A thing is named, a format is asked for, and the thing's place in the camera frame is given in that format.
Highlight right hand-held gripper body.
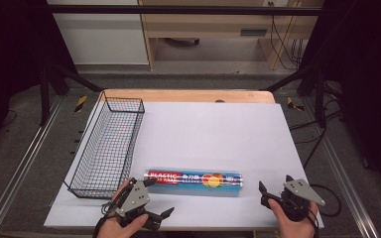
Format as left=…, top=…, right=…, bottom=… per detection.
left=260, top=178, right=326, bottom=223

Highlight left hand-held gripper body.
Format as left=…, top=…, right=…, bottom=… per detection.
left=113, top=178, right=163, bottom=231

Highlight blue plastic wrap box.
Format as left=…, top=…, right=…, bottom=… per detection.
left=143, top=168, right=244, bottom=198

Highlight black wire basket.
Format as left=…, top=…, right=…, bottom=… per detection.
left=63, top=90, right=146, bottom=200

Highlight person's left hand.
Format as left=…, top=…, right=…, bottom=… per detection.
left=96, top=179, right=150, bottom=238

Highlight person's right hand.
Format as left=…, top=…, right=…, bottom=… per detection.
left=266, top=197, right=319, bottom=238

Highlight white table mat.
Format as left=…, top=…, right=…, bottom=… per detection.
left=44, top=100, right=325, bottom=230

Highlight yellow black tape strip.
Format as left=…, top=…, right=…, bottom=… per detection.
left=73, top=94, right=89, bottom=114
left=286, top=95, right=306, bottom=112

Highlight black metal stand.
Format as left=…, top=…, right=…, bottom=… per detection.
left=39, top=62, right=106, bottom=127
left=263, top=63, right=328, bottom=129

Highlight black curtain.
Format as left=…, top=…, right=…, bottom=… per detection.
left=0, top=0, right=79, bottom=159
left=299, top=0, right=381, bottom=202

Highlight white cabinet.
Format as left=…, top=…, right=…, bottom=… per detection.
left=47, top=0, right=151, bottom=66

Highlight wooden desk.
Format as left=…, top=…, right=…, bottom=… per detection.
left=138, top=0, right=325, bottom=71

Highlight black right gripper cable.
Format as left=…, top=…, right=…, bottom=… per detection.
left=306, top=183, right=342, bottom=238

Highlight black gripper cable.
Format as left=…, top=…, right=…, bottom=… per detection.
left=306, top=183, right=342, bottom=238
left=91, top=183, right=134, bottom=238

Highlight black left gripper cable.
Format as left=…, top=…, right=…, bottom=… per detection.
left=91, top=183, right=134, bottom=238

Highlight black floor cable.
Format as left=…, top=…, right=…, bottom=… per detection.
left=288, top=98, right=343, bottom=171

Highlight aluminium floor rail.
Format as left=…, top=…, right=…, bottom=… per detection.
left=0, top=94, right=65, bottom=238
left=302, top=95, right=381, bottom=238

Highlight black hanging cables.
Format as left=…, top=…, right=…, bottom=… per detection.
left=269, top=2, right=306, bottom=71

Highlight black horizontal frame bar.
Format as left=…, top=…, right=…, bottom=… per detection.
left=45, top=4, right=322, bottom=16

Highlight white wall socket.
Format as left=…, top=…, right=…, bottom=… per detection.
left=262, top=0, right=290, bottom=8

